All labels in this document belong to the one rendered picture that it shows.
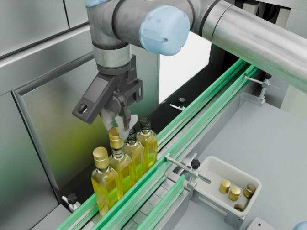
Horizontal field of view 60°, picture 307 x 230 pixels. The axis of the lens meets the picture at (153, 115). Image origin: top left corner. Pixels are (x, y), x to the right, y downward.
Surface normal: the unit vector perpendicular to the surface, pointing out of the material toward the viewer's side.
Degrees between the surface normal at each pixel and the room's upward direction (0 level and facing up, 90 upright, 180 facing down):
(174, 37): 90
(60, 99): 90
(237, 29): 64
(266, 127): 0
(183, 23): 90
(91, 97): 32
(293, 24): 90
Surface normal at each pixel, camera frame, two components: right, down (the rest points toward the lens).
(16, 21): 0.79, 0.40
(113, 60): 0.12, 0.65
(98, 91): -0.33, -0.38
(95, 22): -0.61, 0.51
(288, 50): -0.36, -0.05
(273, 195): 0.00, -0.76
